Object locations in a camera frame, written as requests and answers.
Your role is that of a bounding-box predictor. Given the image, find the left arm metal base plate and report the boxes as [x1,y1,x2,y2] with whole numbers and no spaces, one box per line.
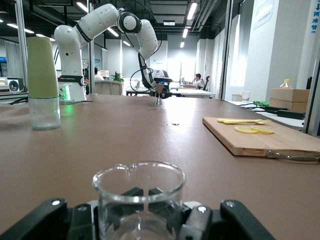
[58,98,88,105]

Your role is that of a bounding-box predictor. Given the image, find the seated person dark hair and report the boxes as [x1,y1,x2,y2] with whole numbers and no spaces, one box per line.
[93,67,105,81]

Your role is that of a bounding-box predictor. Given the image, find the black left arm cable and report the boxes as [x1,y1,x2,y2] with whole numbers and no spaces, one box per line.
[117,1,163,92]

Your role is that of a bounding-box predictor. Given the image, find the steel jigger measuring cup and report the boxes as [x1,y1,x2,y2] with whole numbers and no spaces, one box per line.
[154,83,165,106]

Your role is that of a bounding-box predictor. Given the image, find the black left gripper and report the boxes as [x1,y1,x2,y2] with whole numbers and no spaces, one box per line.
[149,81,173,99]

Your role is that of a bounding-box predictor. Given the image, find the wooden cutting board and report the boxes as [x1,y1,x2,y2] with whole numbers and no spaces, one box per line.
[201,116,320,163]

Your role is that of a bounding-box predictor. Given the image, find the aluminium frame post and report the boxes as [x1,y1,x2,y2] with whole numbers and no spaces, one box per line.
[14,0,28,93]
[89,0,96,95]

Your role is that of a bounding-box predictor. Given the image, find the cardboard box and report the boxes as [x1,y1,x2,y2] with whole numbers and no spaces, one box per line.
[269,98,307,113]
[271,87,311,103]

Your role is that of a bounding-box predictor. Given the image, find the lemon slice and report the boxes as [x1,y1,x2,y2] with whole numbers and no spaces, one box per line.
[249,125,275,135]
[234,126,259,135]

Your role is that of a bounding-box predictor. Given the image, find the yellow plastic fork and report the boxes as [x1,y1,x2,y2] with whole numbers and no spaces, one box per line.
[223,119,272,125]

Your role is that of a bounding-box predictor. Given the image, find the seated person white shirt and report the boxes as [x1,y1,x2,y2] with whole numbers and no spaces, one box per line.
[193,73,207,90]

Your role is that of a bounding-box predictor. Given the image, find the white office desk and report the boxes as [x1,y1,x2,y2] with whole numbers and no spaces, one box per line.
[174,88,216,99]

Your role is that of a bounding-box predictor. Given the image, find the green potted plant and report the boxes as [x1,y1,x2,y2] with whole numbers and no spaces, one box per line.
[111,71,125,83]

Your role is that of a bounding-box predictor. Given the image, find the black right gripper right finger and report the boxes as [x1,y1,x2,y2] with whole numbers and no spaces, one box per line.
[148,186,276,240]

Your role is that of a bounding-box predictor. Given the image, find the green sleeved glass bottle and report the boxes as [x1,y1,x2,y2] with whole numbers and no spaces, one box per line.
[26,36,61,131]

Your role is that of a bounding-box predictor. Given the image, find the yellow plastic knife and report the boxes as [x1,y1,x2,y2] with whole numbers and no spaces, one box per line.
[216,117,256,124]

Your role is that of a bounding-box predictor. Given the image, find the brown table cover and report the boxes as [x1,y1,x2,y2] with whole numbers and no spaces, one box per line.
[0,94,320,240]

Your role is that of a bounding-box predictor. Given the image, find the clear glass cup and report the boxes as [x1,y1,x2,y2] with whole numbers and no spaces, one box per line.
[92,161,186,240]

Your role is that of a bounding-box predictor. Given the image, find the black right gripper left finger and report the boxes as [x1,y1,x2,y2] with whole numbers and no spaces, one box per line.
[0,186,145,240]

